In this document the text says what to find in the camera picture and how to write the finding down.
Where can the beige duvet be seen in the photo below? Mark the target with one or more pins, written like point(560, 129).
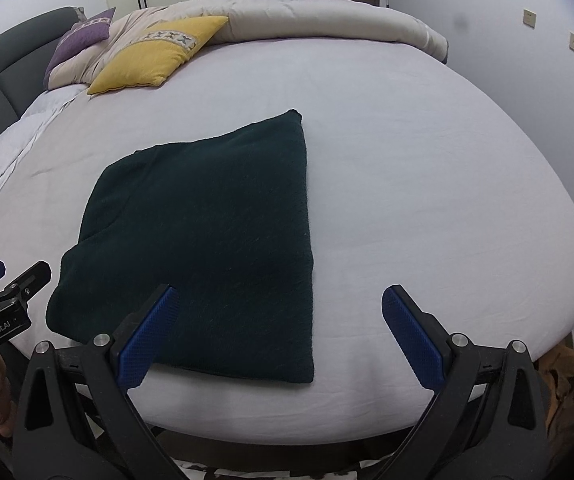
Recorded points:
point(317, 17)

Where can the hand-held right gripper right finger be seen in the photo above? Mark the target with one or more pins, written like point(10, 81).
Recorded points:
point(412, 335)

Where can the dark green sweater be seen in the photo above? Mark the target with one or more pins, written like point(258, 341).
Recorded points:
point(202, 240)

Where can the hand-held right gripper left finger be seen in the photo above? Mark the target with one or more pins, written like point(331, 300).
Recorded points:
point(149, 340)

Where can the purple pillow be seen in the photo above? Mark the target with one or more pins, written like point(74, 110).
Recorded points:
point(82, 37)

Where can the brown cloth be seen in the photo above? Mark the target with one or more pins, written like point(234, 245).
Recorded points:
point(569, 385)

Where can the bed with white sheet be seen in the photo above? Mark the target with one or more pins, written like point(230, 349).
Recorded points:
point(417, 185)

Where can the white folded sheet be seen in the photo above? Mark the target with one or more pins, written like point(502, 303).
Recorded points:
point(2, 155)

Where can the yellow pillow with patterned band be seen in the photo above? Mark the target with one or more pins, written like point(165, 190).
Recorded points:
point(162, 52)

